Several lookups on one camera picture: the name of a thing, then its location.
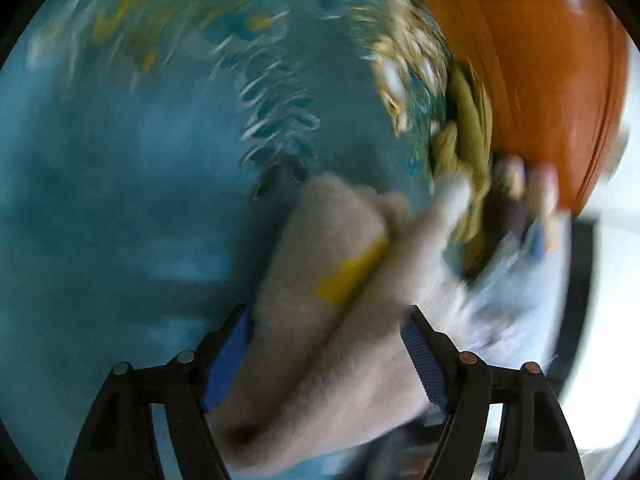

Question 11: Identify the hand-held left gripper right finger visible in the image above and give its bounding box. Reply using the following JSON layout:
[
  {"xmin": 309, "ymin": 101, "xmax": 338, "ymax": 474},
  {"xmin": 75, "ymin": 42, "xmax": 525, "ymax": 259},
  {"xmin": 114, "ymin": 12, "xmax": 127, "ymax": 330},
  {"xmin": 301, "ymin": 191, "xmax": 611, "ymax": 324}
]
[{"xmin": 399, "ymin": 305, "xmax": 586, "ymax": 480}]

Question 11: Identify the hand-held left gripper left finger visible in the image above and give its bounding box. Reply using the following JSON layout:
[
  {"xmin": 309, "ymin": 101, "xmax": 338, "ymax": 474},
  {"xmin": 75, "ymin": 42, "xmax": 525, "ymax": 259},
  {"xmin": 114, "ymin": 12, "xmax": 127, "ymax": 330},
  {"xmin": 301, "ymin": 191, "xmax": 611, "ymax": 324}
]
[{"xmin": 65, "ymin": 304, "xmax": 252, "ymax": 480}]

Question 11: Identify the beige fuzzy sweater yellow pattern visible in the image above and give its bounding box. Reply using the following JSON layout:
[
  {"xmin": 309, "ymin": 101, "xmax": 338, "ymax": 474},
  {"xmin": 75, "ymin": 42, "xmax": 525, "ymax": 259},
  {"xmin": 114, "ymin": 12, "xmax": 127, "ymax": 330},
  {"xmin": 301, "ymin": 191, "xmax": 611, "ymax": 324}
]
[{"xmin": 210, "ymin": 172, "xmax": 473, "ymax": 471}]

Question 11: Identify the light blue garment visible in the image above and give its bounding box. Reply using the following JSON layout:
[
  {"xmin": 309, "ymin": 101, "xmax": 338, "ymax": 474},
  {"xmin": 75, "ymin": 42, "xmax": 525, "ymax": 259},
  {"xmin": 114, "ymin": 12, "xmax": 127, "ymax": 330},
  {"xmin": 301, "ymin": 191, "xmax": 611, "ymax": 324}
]
[{"xmin": 462, "ymin": 207, "xmax": 575, "ymax": 376}]

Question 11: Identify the dark cloth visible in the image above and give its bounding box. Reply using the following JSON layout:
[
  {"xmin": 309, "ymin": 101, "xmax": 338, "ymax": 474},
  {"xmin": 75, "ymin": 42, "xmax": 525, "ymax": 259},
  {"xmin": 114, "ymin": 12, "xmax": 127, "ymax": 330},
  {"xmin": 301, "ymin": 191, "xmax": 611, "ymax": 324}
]
[{"xmin": 487, "ymin": 156, "xmax": 531, "ymax": 251}]

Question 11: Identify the teal patterned plush blanket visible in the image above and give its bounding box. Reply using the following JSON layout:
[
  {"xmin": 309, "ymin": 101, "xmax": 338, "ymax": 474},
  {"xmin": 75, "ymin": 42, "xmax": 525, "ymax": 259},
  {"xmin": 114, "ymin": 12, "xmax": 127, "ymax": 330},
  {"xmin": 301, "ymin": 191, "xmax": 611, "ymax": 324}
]
[{"xmin": 0, "ymin": 0, "xmax": 453, "ymax": 480}]

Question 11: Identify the olive green cloth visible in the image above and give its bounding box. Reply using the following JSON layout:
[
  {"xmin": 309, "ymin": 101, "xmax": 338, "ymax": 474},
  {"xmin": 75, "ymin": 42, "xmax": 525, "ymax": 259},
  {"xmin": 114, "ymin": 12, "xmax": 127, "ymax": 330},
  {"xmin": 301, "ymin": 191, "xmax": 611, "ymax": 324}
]
[{"xmin": 428, "ymin": 59, "xmax": 496, "ymax": 261}]

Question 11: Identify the orange wooden headboard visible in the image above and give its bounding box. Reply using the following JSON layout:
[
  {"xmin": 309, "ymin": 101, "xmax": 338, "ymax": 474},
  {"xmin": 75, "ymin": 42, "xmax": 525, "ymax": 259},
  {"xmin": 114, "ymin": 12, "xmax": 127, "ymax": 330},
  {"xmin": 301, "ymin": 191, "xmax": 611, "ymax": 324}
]
[{"xmin": 419, "ymin": 0, "xmax": 632, "ymax": 213}]

